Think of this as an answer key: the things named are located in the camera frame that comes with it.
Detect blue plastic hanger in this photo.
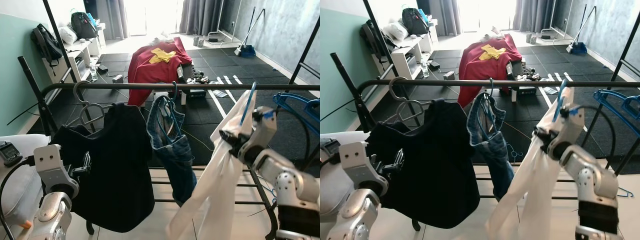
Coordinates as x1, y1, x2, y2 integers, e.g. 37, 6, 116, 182
272, 92, 321, 137
552, 79, 569, 123
239, 81, 259, 127
592, 89, 640, 137

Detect white t-shirt with grey print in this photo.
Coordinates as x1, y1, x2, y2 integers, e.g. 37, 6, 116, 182
486, 92, 568, 240
166, 89, 258, 240

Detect silver metal hanger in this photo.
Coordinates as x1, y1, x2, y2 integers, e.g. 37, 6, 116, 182
64, 80, 115, 130
382, 76, 431, 126

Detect plain black t-shirt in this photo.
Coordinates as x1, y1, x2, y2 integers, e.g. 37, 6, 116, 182
50, 102, 156, 233
364, 99, 473, 230

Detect blue jeans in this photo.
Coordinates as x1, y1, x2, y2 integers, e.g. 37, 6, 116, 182
146, 94, 198, 207
466, 91, 516, 201

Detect black handheld device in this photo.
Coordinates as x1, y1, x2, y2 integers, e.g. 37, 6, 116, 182
0, 141, 23, 167
320, 139, 346, 162

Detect black metal clothes rack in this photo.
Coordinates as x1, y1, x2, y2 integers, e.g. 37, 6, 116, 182
17, 56, 321, 240
330, 52, 640, 240

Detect red cloth with yellow print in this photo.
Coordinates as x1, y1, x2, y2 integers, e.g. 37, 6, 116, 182
457, 34, 523, 108
127, 36, 194, 107

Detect blue broom and dustpan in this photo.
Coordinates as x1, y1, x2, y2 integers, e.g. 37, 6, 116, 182
565, 5, 598, 55
234, 7, 271, 57

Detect white shelf unit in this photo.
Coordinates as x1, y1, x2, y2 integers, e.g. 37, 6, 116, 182
387, 32, 436, 81
50, 36, 104, 85

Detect grey curtain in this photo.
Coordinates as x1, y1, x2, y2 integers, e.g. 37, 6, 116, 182
95, 0, 127, 41
512, 0, 571, 33
435, 0, 463, 38
179, 0, 241, 36

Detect white pillow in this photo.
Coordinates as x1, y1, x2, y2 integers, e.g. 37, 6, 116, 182
58, 26, 79, 46
382, 21, 410, 43

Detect black backpack with blue trim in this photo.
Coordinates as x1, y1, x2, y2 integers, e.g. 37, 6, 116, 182
70, 11, 99, 40
401, 7, 431, 37

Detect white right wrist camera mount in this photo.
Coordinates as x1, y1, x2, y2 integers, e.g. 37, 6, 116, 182
547, 107, 586, 161
251, 106, 279, 162

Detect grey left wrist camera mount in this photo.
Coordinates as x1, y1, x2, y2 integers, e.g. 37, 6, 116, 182
341, 141, 388, 193
33, 144, 81, 200

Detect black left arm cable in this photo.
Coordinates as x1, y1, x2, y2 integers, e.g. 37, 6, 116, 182
0, 156, 37, 236

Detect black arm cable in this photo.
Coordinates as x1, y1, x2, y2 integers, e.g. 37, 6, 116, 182
0, 156, 37, 236
272, 106, 312, 168
582, 105, 617, 166

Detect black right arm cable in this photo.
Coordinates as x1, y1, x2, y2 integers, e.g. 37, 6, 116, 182
582, 105, 617, 166
272, 106, 312, 168

